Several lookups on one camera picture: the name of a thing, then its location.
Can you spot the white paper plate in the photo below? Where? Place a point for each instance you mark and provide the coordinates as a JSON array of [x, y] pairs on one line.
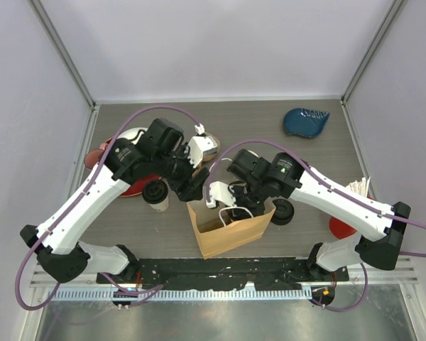
[[133, 133]]

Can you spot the stack of black cup lids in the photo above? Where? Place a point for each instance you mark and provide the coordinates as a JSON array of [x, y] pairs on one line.
[[284, 212]]

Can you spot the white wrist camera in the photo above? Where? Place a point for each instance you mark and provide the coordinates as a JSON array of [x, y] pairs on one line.
[[218, 192], [194, 153]]

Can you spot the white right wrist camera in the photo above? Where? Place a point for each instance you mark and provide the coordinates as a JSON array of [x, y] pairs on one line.
[[218, 192]]

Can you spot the pink glass mug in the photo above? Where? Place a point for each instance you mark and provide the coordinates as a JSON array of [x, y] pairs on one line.
[[94, 156]]

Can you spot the brown paper takeout bag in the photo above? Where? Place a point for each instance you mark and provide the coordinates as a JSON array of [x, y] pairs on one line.
[[216, 232]]

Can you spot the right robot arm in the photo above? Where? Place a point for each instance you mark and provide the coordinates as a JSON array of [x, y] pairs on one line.
[[379, 227]]

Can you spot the blue ceramic dish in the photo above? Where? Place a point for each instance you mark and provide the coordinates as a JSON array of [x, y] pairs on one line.
[[304, 122]]

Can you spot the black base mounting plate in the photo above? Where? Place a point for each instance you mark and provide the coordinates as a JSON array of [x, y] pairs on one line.
[[225, 274]]

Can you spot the dark red round tray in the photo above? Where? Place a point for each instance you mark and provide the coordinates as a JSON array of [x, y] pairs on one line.
[[137, 187]]

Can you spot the red cup of straws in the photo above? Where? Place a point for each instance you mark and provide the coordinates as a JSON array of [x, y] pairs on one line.
[[340, 229]]

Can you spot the brown cardboard cup carrier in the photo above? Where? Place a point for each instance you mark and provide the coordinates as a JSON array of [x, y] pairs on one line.
[[209, 146]]

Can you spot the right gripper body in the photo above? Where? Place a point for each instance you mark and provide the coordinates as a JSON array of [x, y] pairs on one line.
[[248, 198]]

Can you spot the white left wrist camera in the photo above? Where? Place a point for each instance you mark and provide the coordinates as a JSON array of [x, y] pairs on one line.
[[194, 153]]

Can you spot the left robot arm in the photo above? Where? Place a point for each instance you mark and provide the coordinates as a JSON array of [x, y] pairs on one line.
[[136, 154]]

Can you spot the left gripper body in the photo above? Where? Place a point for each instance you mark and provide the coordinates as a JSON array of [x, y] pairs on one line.
[[179, 178]]

